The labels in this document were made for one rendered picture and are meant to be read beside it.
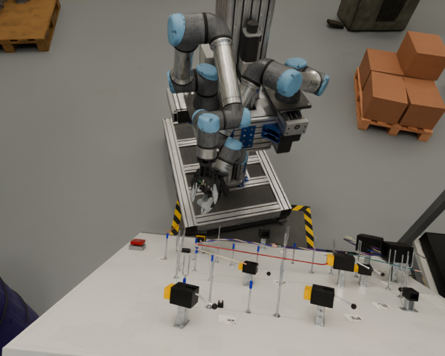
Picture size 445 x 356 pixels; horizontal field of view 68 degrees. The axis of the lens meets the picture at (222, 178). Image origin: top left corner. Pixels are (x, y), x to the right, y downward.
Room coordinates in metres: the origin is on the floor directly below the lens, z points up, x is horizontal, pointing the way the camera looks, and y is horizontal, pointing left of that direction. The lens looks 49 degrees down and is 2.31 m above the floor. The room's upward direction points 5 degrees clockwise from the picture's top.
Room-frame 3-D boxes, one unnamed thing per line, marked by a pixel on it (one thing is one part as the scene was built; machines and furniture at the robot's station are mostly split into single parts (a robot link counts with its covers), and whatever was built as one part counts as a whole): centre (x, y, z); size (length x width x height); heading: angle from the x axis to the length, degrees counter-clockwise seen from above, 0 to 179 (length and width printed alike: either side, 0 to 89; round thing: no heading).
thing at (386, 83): (3.40, -1.88, 0.34); 1.22 x 0.93 x 0.68; 3
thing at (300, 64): (1.69, -0.35, 1.33); 0.13 x 0.12 x 0.14; 53
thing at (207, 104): (1.54, 0.13, 1.21); 0.15 x 0.15 x 0.10
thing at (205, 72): (1.54, 0.14, 1.33); 0.13 x 0.12 x 0.14; 107
